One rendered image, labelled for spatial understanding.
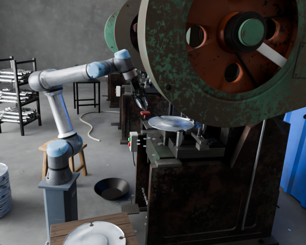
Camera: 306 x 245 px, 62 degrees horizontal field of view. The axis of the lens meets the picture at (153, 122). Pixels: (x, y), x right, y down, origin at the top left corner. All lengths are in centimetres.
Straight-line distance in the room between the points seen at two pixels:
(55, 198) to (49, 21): 689
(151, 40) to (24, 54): 743
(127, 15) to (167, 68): 182
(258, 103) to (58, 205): 124
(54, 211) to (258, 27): 144
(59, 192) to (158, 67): 96
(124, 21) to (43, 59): 564
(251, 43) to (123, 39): 188
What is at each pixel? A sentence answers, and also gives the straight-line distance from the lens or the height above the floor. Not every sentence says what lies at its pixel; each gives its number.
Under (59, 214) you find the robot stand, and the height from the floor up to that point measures 25.
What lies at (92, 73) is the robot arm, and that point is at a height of 111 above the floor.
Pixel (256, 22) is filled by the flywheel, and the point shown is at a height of 137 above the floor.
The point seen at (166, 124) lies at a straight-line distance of 157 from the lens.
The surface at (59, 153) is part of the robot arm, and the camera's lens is 153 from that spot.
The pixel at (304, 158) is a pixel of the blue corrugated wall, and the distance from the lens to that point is 251.
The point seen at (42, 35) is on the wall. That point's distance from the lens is 818.
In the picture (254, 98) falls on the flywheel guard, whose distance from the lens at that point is 123.
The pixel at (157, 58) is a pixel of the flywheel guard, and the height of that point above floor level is 122.
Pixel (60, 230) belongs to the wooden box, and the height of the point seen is 35.
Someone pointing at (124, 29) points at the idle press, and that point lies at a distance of 279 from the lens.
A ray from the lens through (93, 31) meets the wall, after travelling 805.
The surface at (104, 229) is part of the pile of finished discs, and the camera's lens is 142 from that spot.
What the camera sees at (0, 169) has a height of 31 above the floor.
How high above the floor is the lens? 129
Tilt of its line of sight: 18 degrees down
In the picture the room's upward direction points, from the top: 3 degrees clockwise
